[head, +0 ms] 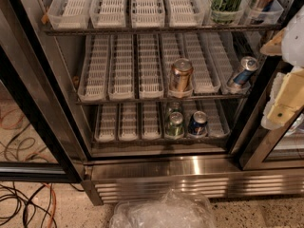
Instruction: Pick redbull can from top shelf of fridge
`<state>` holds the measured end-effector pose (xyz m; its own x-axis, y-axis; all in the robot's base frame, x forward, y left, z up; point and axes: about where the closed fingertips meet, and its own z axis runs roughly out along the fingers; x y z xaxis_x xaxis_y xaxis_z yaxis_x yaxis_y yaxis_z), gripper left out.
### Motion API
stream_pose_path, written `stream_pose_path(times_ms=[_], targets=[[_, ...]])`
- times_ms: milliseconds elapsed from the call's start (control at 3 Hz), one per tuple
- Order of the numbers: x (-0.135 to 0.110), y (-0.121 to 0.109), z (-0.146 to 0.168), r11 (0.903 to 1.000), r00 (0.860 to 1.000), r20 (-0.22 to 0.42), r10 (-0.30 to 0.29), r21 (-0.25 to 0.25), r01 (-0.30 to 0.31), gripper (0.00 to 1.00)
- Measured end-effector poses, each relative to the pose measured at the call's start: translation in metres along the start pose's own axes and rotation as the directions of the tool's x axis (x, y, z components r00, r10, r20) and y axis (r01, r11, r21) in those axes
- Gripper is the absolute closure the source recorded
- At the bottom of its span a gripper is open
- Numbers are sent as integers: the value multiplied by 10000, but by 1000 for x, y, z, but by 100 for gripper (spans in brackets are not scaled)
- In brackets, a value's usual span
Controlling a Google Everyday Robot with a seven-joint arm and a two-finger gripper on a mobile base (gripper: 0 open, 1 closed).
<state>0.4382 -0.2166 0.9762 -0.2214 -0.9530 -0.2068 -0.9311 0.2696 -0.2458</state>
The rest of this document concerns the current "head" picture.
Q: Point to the clear plastic bag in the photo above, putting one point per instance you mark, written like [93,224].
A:
[174,209]

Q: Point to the green can rear bottom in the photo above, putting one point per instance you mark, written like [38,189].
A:
[173,107]

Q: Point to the green can front bottom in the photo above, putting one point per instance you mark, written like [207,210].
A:
[174,125]

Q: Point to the middle wire shelf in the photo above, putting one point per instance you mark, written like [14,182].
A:
[167,99]

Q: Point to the blue can bottom shelf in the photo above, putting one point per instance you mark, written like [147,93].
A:
[198,124]

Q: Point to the glass fridge door left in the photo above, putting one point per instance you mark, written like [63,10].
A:
[60,172]

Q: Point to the clear tray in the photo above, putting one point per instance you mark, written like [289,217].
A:
[128,123]
[69,14]
[121,73]
[147,14]
[184,13]
[151,129]
[105,130]
[108,13]
[93,82]
[149,65]

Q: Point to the green tall can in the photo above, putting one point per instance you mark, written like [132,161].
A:
[224,11]

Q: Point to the top wire shelf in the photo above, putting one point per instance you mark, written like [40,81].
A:
[94,31]

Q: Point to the blue redbull can middle shelf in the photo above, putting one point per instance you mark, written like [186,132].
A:
[248,66]

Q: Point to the wire shelf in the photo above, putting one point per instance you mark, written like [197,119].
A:
[94,31]
[167,99]
[211,140]

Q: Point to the bottom wire shelf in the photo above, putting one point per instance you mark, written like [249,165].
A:
[211,140]

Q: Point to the stainless steel fridge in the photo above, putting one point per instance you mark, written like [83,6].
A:
[254,161]

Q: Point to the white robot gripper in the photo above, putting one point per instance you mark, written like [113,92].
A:
[294,43]

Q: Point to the gold copper can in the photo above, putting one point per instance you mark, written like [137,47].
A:
[180,75]

